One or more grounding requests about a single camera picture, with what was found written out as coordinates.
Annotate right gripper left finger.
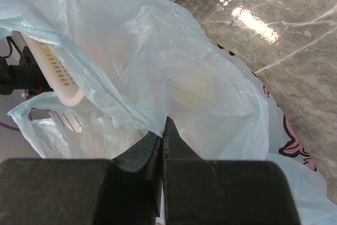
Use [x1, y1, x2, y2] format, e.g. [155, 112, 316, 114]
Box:
[112, 132, 163, 217]

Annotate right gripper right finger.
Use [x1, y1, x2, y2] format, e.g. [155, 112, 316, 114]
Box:
[163, 117, 202, 224]

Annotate light blue plastic bag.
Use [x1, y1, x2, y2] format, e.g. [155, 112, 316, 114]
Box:
[1, 0, 336, 224]

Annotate white plastic basket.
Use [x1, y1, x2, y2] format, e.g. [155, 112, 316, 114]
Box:
[13, 0, 197, 107]

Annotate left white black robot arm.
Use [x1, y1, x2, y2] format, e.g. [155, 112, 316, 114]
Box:
[1, 36, 53, 97]

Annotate aluminium mounting rail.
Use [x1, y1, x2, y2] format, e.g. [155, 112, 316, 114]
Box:
[48, 110, 82, 133]

